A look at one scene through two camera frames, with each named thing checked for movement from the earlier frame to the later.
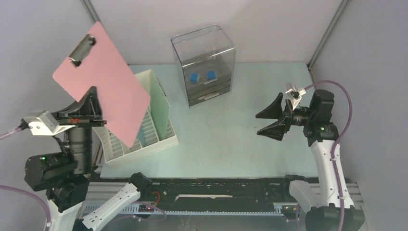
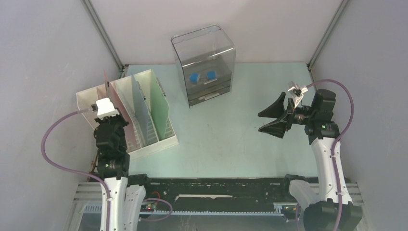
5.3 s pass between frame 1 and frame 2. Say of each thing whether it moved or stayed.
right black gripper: stayed
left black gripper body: moved
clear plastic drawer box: stayed
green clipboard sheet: stayed
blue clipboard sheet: moved
